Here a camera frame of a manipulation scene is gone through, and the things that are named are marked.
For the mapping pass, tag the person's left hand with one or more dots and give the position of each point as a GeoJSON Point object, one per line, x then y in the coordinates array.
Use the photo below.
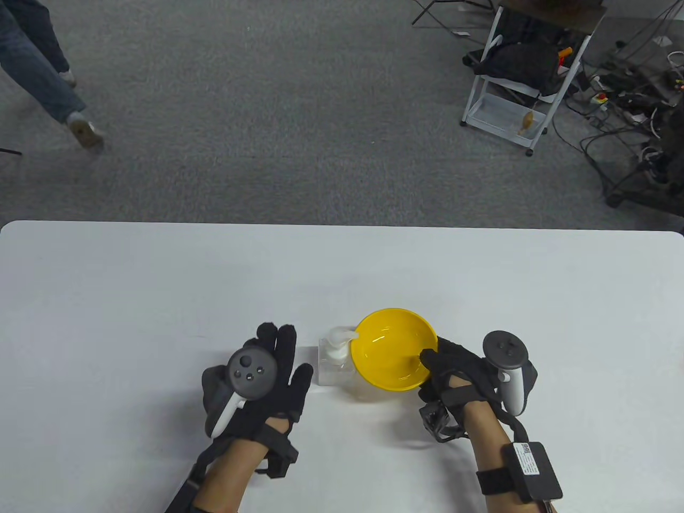
{"type": "Point", "coordinates": [278, 398]}

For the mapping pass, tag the person's right hand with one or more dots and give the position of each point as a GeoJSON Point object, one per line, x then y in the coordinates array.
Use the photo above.
{"type": "Point", "coordinates": [459, 368]}

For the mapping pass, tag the person's right thumb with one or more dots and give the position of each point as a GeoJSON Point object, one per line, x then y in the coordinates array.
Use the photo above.
{"type": "Point", "coordinates": [430, 360]}

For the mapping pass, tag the person's left middle finger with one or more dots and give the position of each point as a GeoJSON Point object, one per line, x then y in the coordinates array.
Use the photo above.
{"type": "Point", "coordinates": [266, 335]}

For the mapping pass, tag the person's left thumb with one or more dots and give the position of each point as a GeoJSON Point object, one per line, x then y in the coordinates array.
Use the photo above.
{"type": "Point", "coordinates": [302, 378]}

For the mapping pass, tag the yellow plastic bowl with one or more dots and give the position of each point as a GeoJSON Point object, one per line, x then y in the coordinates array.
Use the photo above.
{"type": "Point", "coordinates": [393, 347]}

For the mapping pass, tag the person's left forearm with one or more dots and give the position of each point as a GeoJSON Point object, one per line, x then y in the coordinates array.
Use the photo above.
{"type": "Point", "coordinates": [235, 470]}

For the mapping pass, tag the person's right forearm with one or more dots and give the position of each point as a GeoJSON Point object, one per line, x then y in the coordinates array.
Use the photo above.
{"type": "Point", "coordinates": [494, 454]}

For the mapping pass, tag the clear soap dispenser white pump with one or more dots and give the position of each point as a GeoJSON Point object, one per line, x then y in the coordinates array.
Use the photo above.
{"type": "Point", "coordinates": [335, 363]}

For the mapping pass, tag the grey controller on left glove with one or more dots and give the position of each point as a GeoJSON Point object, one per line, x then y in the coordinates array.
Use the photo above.
{"type": "Point", "coordinates": [247, 377]}

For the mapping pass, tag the grey controller on glove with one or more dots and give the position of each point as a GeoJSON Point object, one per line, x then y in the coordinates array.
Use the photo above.
{"type": "Point", "coordinates": [507, 368]}
{"type": "Point", "coordinates": [247, 377]}

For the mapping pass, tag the grey controller on right glove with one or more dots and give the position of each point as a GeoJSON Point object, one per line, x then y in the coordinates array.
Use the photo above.
{"type": "Point", "coordinates": [507, 368]}

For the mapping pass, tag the tan wooden toy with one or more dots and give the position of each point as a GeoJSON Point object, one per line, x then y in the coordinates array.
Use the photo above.
{"type": "Point", "coordinates": [526, 122]}

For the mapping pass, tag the white metal trolley cart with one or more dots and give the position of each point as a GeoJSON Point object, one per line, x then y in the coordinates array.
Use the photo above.
{"type": "Point", "coordinates": [507, 115]}

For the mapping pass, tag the black equipment stand base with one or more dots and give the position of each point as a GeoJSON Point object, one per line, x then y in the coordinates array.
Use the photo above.
{"type": "Point", "coordinates": [649, 184]}

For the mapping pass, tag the black bag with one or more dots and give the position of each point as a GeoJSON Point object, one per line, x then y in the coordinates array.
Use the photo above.
{"type": "Point", "coordinates": [521, 61]}

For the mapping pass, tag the orange toy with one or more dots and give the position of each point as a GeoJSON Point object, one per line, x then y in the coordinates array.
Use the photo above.
{"type": "Point", "coordinates": [564, 52]}

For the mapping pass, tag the black tripod legs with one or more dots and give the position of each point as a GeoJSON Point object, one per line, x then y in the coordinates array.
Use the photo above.
{"type": "Point", "coordinates": [427, 12]}

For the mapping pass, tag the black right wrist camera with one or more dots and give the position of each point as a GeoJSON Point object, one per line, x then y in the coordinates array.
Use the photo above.
{"type": "Point", "coordinates": [441, 422]}

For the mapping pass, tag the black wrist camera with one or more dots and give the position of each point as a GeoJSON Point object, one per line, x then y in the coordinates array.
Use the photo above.
{"type": "Point", "coordinates": [280, 454]}
{"type": "Point", "coordinates": [441, 422]}

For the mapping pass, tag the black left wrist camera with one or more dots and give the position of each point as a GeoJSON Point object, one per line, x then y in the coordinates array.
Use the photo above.
{"type": "Point", "coordinates": [280, 454]}

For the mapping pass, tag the white power strip red switch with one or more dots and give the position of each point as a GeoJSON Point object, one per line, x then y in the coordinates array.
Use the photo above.
{"type": "Point", "coordinates": [599, 97]}

